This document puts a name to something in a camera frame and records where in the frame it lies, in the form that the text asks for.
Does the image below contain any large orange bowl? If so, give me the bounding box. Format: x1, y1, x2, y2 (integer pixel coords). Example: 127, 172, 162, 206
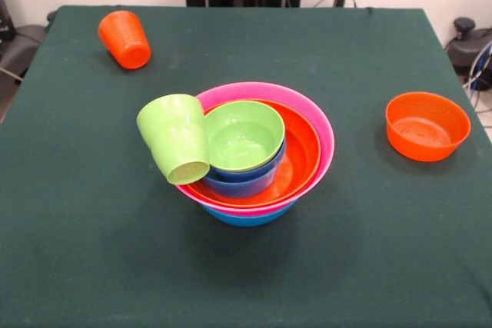
187, 99, 322, 208

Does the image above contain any large pink bowl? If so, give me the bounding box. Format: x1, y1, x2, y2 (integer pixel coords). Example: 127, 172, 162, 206
175, 81, 336, 218

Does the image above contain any grey wheeled base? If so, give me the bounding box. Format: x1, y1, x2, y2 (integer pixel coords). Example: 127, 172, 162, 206
0, 24, 49, 75
444, 16, 492, 78

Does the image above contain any small green bowl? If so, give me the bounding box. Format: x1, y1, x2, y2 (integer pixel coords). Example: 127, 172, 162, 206
204, 100, 286, 174

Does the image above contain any small light blue bowl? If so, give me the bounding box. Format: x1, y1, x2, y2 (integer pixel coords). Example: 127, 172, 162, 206
201, 158, 285, 199

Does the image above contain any dark green tablecloth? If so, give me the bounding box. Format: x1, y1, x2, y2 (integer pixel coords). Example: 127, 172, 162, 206
0, 5, 492, 328

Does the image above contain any small orange bowl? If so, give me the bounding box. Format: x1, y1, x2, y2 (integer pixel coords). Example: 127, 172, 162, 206
385, 91, 472, 163

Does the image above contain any green cup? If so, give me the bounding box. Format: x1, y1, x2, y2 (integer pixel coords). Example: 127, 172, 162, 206
136, 93, 211, 186

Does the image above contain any tangled cable bundle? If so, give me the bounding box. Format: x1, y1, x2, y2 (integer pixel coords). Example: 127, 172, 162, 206
462, 44, 492, 114

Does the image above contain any large blue bowl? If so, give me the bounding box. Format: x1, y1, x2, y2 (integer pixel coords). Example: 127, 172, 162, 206
201, 203, 297, 228

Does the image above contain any small dark blue bowl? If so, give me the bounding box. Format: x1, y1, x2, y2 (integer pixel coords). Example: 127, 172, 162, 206
210, 139, 288, 183

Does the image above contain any black equipment box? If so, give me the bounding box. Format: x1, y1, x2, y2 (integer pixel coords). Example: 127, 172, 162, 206
0, 0, 16, 43

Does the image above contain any orange cup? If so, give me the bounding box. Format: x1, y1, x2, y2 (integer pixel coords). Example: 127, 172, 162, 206
98, 10, 152, 71

